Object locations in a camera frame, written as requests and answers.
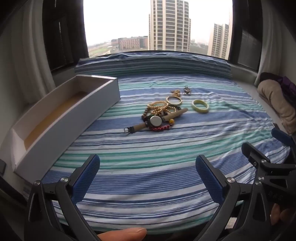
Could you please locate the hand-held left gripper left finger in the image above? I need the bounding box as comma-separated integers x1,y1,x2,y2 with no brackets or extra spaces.
24,154,101,241

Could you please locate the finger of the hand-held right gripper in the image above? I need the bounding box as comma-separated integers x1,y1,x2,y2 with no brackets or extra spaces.
271,127,296,149
241,142,271,179

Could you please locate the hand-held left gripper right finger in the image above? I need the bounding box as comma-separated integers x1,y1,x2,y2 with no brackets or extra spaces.
195,155,273,241

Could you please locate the long white cardboard box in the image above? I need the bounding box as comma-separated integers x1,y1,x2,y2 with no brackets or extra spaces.
10,74,121,179

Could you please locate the red bead bracelet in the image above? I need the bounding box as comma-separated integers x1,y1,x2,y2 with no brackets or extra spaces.
149,118,175,132

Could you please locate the wooden bead bracelet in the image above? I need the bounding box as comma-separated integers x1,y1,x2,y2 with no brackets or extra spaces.
141,108,153,121

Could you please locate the person's right hand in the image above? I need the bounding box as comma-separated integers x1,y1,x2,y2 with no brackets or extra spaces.
270,203,296,226

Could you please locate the beige cushion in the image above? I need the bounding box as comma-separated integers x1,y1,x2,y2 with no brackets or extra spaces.
257,79,296,135

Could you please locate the striped blue green bed sheet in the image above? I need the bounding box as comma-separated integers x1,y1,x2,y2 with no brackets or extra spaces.
42,74,292,235

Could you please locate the yellow green bangle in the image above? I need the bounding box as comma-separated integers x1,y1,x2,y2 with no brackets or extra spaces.
191,99,210,114

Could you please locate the thin gold bangle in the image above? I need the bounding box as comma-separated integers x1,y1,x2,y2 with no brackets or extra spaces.
166,95,183,106

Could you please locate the white curtain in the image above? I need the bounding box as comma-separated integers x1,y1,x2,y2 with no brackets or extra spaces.
0,0,56,106
254,0,296,87

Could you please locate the beige apartment tower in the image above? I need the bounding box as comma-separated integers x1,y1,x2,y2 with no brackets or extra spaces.
207,23,230,60

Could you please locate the folded striped quilt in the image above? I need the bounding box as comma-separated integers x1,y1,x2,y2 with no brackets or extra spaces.
74,52,233,80

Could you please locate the low red brick building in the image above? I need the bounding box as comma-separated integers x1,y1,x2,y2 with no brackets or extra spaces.
111,36,149,50

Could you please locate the tall apartment tower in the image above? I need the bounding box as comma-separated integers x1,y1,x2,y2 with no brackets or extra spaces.
148,0,191,52

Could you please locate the wristwatch with beige strap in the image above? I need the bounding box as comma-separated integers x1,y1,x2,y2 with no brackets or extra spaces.
123,108,188,135

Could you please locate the black bead bracelet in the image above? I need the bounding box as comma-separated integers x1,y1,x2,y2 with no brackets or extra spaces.
141,112,170,127

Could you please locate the amber gold bead string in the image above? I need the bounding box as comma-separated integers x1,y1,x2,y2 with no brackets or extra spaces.
147,101,168,115

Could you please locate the dark window frame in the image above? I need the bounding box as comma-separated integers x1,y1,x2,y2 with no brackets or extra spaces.
42,0,90,73
228,0,264,72

